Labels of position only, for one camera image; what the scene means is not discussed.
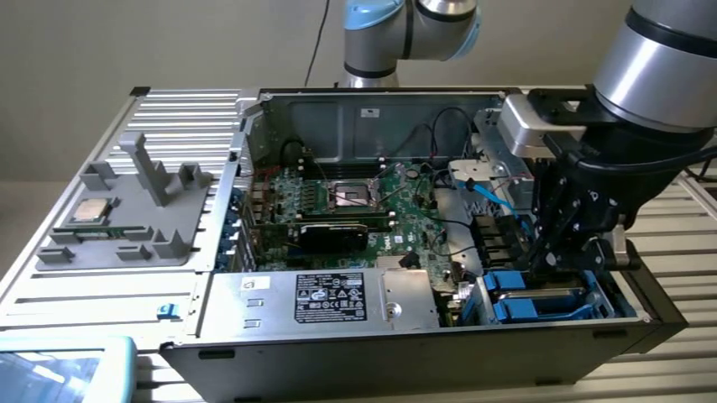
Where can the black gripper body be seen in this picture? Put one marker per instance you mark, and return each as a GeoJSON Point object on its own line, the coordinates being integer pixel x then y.
{"type": "Point", "coordinates": [621, 180]}

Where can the green RAM stick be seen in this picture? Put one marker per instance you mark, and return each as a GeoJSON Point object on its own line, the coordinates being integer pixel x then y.
{"type": "Point", "coordinates": [120, 230]}

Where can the teal teach pendant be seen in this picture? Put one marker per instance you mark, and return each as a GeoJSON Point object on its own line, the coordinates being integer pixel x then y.
{"type": "Point", "coordinates": [120, 365]}

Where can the CPU socket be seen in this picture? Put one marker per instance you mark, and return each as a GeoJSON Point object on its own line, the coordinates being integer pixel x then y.
{"type": "Point", "coordinates": [350, 197]}

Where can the silver disk with blue carrier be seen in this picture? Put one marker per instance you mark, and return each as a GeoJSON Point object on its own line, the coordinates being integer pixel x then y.
{"type": "Point", "coordinates": [543, 303]}

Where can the black RAM stick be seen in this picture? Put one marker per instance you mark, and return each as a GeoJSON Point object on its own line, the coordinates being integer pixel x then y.
{"type": "Point", "coordinates": [347, 215]}

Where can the silver metal disk bay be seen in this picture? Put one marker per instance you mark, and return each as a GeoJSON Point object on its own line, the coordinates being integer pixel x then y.
{"type": "Point", "coordinates": [498, 168]}

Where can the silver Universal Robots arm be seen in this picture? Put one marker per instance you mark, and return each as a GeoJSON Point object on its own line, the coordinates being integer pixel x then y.
{"type": "Point", "coordinates": [644, 63]}

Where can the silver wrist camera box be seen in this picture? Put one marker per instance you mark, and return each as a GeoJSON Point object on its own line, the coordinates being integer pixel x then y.
{"type": "Point", "coordinates": [526, 126]}

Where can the silver power supply unit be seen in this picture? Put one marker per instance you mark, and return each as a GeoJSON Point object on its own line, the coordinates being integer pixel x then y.
{"type": "Point", "coordinates": [268, 306]}

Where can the black graphics card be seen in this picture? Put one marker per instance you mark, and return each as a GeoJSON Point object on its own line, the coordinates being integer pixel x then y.
{"type": "Point", "coordinates": [330, 239]}

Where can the green motherboard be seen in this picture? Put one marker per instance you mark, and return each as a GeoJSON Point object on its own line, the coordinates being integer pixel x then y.
{"type": "Point", "coordinates": [414, 210]}

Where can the black open PC case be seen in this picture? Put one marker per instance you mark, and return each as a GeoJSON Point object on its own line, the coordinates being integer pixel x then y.
{"type": "Point", "coordinates": [391, 361]}

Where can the small blue clip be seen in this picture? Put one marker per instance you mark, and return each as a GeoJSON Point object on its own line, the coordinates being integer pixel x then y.
{"type": "Point", "coordinates": [167, 312]}

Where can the silver CPU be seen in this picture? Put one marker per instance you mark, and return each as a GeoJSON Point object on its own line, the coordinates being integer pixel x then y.
{"type": "Point", "coordinates": [92, 210]}

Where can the grey parts rack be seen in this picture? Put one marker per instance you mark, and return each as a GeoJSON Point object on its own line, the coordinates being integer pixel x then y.
{"type": "Point", "coordinates": [134, 197]}

